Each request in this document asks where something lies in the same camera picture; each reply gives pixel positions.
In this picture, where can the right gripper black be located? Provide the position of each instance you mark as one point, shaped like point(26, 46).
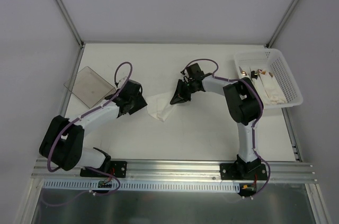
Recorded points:
point(185, 89)

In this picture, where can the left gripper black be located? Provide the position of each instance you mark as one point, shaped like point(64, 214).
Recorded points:
point(135, 101)

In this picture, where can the white paper napkin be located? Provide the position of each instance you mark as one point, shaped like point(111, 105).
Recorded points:
point(159, 107)

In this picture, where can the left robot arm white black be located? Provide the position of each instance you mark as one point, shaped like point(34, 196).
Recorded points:
point(63, 143)

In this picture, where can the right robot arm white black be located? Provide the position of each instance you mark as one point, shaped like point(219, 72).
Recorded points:
point(244, 106)

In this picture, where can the rolled napkin bundle in basket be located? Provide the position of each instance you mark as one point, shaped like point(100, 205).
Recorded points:
point(243, 73)

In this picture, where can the smoky transparent plastic container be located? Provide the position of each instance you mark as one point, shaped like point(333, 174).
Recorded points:
point(89, 87)

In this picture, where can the white plastic basket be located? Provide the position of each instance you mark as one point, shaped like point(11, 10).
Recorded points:
point(272, 61)

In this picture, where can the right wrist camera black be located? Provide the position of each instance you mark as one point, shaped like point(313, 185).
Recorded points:
point(194, 71)

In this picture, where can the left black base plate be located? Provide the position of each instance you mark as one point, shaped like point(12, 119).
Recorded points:
point(113, 167)

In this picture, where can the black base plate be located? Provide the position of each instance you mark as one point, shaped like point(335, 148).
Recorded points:
point(234, 171)
point(113, 167)

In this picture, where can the white slotted cable duct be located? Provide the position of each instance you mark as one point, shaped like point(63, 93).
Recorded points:
point(228, 187)

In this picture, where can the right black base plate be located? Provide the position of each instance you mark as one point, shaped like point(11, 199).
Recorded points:
point(234, 171)

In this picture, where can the aluminium front rail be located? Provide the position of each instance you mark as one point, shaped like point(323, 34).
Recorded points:
point(188, 171)

